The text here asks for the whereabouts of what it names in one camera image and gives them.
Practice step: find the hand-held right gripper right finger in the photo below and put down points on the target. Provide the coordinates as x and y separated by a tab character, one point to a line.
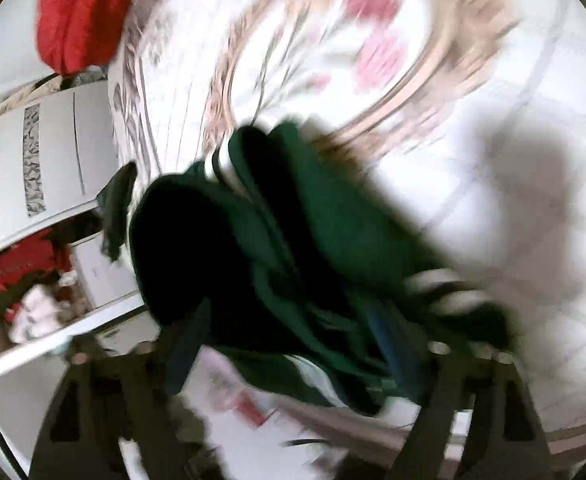
398	345

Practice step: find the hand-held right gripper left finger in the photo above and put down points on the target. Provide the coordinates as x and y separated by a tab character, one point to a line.
188	345

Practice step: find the green and white varsity jacket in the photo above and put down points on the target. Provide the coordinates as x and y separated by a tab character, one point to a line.
323	235

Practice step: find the red hanging clothes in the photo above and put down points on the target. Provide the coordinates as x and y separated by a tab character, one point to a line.
23	260

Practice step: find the white fluffy garment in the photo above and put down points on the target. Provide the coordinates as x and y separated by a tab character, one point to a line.
38	312

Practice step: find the black garment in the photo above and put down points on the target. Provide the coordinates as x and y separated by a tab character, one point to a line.
118	205

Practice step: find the white wardrobe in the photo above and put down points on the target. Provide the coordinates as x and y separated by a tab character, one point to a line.
58	160

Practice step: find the mauve floral blanket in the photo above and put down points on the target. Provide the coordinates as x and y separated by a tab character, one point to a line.
128	110

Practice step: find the white lattice floral mat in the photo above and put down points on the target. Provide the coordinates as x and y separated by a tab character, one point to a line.
523	110

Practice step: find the red quilt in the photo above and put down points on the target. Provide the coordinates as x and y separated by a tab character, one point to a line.
83	15

